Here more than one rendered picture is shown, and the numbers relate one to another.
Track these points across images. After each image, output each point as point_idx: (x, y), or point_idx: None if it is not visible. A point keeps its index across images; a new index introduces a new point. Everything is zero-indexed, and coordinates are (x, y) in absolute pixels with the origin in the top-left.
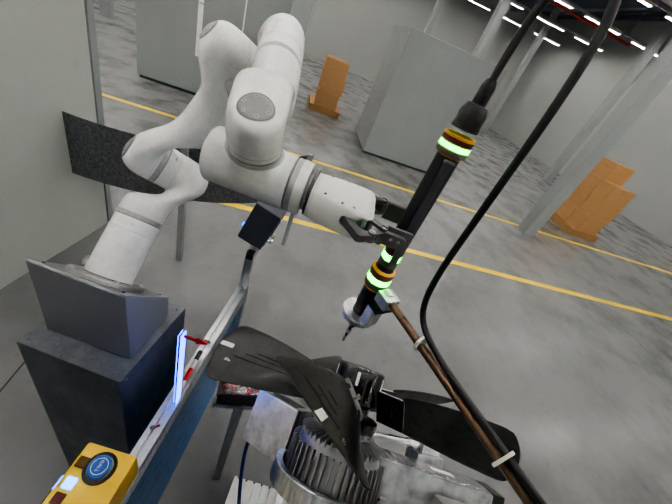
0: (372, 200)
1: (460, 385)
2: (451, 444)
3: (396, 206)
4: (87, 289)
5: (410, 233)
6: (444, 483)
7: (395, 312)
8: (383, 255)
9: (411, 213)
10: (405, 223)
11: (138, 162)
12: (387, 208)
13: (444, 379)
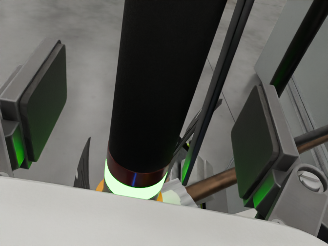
0: (107, 207)
1: (316, 132)
2: (174, 159)
3: (42, 79)
4: None
5: (267, 88)
6: (173, 175)
7: (208, 194)
8: (147, 195)
9: (208, 39)
10: (192, 85)
11: None
12: (30, 125)
13: (302, 148)
